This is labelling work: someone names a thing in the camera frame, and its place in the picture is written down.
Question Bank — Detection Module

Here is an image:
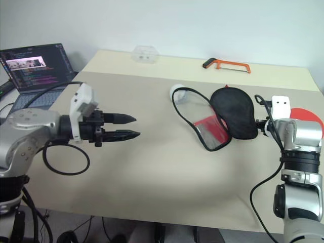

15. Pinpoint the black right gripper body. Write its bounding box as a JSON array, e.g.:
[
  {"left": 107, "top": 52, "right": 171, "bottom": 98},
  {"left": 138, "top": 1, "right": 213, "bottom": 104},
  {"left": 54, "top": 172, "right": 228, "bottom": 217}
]
[{"left": 255, "top": 116, "right": 270, "bottom": 137}]

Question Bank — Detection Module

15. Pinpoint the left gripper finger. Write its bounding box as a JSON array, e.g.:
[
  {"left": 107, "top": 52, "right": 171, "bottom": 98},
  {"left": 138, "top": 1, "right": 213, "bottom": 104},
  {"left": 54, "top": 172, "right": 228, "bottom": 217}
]
[
  {"left": 103, "top": 129, "right": 141, "bottom": 143},
  {"left": 102, "top": 113, "right": 138, "bottom": 125}
]

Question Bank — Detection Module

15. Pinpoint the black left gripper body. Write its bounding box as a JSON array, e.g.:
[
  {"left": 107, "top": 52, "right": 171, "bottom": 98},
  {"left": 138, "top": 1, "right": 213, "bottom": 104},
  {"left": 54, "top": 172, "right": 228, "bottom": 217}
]
[{"left": 78, "top": 109, "right": 107, "bottom": 148}]

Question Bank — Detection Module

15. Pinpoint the black clear paddle case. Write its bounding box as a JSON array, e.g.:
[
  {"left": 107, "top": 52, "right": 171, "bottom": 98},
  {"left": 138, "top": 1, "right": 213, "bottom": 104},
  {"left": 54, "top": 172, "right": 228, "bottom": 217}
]
[{"left": 171, "top": 86, "right": 259, "bottom": 152}]

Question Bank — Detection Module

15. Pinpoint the red table tennis paddle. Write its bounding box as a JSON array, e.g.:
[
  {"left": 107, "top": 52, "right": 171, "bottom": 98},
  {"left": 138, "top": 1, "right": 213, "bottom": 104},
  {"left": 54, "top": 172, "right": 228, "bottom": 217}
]
[{"left": 290, "top": 107, "right": 324, "bottom": 139}]

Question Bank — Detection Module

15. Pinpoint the beige table cover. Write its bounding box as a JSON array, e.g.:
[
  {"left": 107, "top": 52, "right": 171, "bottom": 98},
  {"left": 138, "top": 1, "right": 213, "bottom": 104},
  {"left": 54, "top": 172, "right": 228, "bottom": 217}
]
[{"left": 21, "top": 71, "right": 324, "bottom": 234}]

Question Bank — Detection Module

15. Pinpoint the white translucent round object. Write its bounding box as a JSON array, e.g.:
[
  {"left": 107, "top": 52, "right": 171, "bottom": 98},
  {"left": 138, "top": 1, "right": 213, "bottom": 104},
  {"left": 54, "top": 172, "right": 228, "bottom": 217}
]
[{"left": 170, "top": 84, "right": 188, "bottom": 105}]

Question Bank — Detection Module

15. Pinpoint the orange hacksaw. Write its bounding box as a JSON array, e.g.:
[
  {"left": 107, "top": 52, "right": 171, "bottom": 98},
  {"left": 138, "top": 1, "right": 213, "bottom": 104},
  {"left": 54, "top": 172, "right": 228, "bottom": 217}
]
[{"left": 202, "top": 58, "right": 252, "bottom": 75}]

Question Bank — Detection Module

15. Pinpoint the clear plastic holder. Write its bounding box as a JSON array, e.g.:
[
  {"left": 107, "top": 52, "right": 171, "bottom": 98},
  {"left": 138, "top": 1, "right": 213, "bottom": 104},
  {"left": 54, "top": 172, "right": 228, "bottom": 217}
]
[{"left": 131, "top": 45, "right": 159, "bottom": 64}]

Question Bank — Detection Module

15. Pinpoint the open laptop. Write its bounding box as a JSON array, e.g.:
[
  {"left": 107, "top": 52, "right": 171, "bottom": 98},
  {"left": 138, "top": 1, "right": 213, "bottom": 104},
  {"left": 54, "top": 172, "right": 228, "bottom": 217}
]
[{"left": 0, "top": 43, "right": 78, "bottom": 112}]

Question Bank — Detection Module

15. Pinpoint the black device with green light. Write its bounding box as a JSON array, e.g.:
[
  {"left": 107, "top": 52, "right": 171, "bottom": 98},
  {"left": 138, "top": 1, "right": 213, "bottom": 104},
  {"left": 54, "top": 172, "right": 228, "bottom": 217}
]
[{"left": 0, "top": 81, "right": 14, "bottom": 96}]

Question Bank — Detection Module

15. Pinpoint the black table leg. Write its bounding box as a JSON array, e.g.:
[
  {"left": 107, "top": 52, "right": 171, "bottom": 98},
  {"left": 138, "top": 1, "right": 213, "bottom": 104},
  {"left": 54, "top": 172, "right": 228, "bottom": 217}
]
[{"left": 154, "top": 224, "right": 167, "bottom": 243}]

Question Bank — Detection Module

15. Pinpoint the dark rounded shape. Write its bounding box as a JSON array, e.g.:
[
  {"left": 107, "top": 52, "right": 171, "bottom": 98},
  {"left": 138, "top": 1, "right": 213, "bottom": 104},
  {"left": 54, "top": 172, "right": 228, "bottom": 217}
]
[{"left": 57, "top": 229, "right": 77, "bottom": 243}]

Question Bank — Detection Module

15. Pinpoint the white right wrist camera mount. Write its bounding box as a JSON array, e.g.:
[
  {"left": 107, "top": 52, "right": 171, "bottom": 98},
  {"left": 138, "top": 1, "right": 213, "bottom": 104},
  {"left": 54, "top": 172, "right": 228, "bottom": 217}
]
[{"left": 270, "top": 95, "right": 292, "bottom": 119}]

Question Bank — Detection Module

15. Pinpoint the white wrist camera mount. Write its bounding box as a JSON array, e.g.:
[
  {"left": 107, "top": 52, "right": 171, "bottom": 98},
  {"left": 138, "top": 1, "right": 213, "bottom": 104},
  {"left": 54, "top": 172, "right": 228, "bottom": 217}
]
[
  {"left": 68, "top": 83, "right": 99, "bottom": 141},
  {"left": 270, "top": 95, "right": 292, "bottom": 119}
]

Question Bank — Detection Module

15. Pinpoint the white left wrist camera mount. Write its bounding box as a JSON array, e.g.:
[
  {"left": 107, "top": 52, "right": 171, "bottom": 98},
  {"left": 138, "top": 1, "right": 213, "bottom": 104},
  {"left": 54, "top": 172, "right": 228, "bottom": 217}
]
[{"left": 68, "top": 83, "right": 99, "bottom": 141}]

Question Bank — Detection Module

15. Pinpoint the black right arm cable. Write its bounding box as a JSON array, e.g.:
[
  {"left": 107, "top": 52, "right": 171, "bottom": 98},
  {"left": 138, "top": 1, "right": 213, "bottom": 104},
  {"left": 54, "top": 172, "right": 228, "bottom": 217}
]
[{"left": 250, "top": 94, "right": 288, "bottom": 243}]

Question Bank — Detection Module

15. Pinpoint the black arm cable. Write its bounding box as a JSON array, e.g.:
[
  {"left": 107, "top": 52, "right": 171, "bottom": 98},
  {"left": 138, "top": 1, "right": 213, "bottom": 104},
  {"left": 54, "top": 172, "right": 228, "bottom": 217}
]
[
  {"left": 24, "top": 80, "right": 91, "bottom": 176},
  {"left": 250, "top": 94, "right": 288, "bottom": 243}
]

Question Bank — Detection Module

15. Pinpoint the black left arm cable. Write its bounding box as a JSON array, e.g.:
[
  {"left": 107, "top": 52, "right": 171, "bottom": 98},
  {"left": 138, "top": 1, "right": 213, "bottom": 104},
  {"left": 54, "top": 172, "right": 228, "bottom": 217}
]
[{"left": 24, "top": 80, "right": 91, "bottom": 176}]

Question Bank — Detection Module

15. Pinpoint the black cable bundle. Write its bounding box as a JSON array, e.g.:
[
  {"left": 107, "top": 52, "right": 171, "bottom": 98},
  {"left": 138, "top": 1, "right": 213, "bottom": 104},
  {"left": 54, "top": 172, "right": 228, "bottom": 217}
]
[{"left": 21, "top": 186, "right": 54, "bottom": 243}]

